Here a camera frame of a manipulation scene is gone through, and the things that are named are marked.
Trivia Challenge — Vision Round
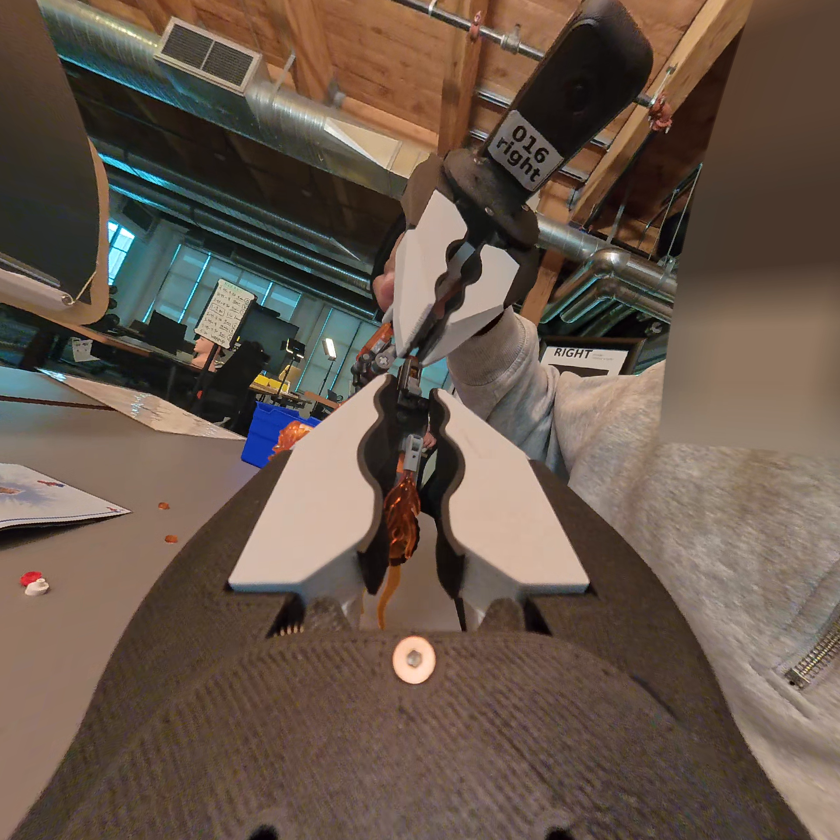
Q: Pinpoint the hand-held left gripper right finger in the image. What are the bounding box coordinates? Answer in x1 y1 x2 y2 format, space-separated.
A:
430 388 592 632

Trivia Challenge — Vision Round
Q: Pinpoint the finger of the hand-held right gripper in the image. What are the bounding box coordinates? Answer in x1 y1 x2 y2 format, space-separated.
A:
419 248 521 365
392 192 469 350

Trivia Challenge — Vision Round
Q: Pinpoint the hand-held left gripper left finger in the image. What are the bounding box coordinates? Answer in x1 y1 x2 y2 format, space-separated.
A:
227 375 395 616

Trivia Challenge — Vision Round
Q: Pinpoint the lego motorcycle model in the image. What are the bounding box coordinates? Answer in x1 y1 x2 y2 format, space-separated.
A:
269 320 455 632

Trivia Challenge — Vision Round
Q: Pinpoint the person's right forearm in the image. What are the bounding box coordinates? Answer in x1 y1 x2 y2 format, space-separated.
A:
448 304 560 462

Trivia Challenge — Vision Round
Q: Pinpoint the lego instruction booklet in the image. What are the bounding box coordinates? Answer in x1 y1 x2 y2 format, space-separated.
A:
0 462 133 530

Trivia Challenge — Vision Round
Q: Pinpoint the person's right hand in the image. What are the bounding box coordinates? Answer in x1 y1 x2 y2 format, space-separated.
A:
371 252 399 324

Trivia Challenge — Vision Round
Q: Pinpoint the blue plastic bin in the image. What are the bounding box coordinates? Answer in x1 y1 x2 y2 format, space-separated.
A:
240 401 324 469

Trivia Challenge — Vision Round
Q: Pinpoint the framed tag sign on stand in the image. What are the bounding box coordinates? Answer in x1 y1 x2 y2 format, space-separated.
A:
538 336 648 379

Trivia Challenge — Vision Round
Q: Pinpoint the black office chair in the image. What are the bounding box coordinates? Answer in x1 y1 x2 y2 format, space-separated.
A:
196 340 271 422

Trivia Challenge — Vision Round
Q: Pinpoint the black computer monitor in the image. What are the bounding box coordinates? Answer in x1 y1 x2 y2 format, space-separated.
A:
238 302 301 376

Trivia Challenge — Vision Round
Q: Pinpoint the printed paper sheet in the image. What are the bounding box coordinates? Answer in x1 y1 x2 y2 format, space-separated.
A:
38 366 248 442

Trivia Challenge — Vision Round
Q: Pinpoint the whiteboard with writing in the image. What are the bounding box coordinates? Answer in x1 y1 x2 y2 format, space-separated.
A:
194 278 257 350

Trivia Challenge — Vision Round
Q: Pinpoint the silver ventilation duct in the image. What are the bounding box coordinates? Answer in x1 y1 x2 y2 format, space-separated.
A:
38 0 678 324

